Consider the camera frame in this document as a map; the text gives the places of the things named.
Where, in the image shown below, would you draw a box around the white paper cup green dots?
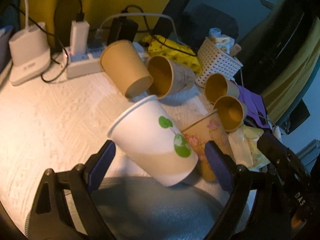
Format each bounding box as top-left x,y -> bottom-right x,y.
107,95 -> 198,186

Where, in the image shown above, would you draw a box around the brown cup front right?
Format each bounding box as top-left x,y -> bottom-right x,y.
214,95 -> 247,132

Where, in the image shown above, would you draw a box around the floral brown paper cup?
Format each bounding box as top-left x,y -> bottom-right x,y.
182,110 -> 234,182

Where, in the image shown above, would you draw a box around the brown cup rear right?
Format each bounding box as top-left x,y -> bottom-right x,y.
204,73 -> 240,104

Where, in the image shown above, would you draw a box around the grey patterned paper cup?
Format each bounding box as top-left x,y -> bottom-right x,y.
146,56 -> 196,99

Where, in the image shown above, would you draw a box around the plain brown paper cup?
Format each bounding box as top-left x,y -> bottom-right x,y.
100,40 -> 153,98

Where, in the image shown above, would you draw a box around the yellow tissue pack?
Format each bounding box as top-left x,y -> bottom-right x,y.
228,125 -> 270,171

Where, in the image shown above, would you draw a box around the purple cloth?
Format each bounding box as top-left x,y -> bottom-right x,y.
237,85 -> 270,129

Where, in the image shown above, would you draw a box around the round grey placemat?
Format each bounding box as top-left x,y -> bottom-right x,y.
91,177 -> 223,239

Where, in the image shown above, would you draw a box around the white lace tablecloth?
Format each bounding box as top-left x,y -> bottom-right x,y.
1,72 -> 229,230

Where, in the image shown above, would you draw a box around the white perforated basket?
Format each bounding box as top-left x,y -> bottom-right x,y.
195,37 -> 243,88

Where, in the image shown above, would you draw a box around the white power strip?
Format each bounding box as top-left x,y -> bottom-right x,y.
66,46 -> 107,79

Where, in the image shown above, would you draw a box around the yellow patterned pouch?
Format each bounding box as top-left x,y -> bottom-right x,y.
141,35 -> 202,76

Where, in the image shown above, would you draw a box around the white desk lamp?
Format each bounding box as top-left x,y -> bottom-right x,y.
9,0 -> 50,86

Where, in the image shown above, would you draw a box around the white USB charger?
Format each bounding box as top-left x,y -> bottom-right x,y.
70,21 -> 90,56

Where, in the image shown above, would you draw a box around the yellow curtain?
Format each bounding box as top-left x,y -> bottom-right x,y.
29,0 -> 319,121

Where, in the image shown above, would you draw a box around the black power adapter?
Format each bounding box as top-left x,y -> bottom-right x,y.
107,16 -> 138,45

